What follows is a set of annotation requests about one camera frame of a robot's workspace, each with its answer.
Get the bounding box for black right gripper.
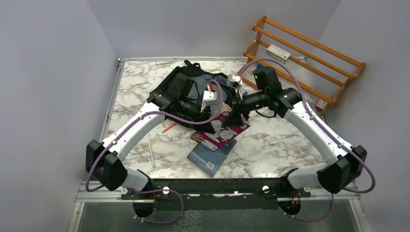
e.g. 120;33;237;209
221;88;268;127

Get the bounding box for pale yellow pencil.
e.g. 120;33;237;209
148;142;156;167

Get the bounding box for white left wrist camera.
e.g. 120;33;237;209
201;90;220;112

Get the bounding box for dark blue book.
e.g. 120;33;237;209
187;139;237;178

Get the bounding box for black student bag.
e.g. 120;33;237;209
147;60;234;124

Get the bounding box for salmon pink pencil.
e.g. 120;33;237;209
162;122;177;133

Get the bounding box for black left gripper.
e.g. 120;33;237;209
178;97;216;134

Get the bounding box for black metal base rail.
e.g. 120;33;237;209
118;177;310;213

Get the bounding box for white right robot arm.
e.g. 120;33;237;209
223;67;367;197

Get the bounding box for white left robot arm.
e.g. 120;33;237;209
85;73;223;199

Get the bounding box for orange wooden shelf rack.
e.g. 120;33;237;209
243;15;366;116

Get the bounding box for small red white box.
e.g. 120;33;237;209
316;99;328;110

